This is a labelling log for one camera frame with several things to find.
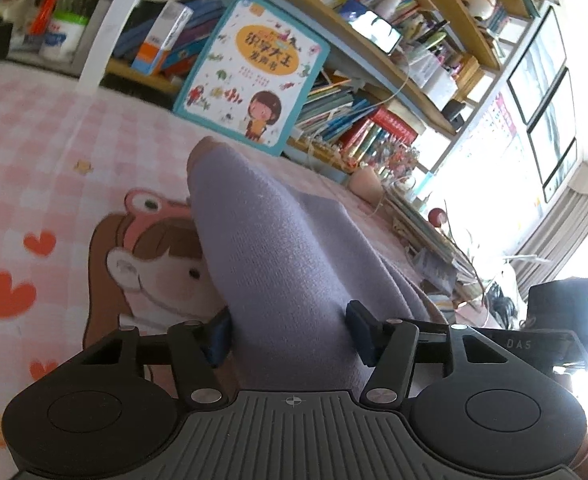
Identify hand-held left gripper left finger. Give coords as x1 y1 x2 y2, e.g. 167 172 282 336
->
81 310 235 408

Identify grey curtain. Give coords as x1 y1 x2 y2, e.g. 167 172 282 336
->
514 160 588 286

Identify pink and purple sweater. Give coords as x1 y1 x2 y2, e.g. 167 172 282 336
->
186 136 450 396

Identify teal children's picture book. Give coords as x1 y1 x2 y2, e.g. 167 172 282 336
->
173 0 331 157

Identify pink plush toy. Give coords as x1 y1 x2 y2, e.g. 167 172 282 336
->
349 167 384 203

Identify white jar with green lid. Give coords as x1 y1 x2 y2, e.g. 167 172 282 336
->
40 10 91 62

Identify stack of flat books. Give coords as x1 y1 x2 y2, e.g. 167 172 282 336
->
381 192 475 286

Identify smartphone with lit screen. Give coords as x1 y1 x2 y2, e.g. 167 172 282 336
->
349 9 404 54

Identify white carton box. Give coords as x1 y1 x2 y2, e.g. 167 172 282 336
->
131 0 195 77

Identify blue leaning books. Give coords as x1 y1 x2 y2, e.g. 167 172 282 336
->
111 0 225 78

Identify black framed picture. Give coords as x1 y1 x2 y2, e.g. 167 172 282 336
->
526 67 578 204
506 7 567 126

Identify white desk organizer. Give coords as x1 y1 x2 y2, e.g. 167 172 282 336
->
409 50 457 111

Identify row of thin books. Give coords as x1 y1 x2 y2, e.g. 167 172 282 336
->
294 80 375 143

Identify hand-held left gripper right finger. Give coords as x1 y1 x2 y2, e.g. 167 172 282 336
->
345 300 517 406

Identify pink checkered cartoon desk mat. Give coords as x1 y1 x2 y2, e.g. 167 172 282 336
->
0 60 455 480

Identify wooden bookshelf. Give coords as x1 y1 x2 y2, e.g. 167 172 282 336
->
79 0 565 191

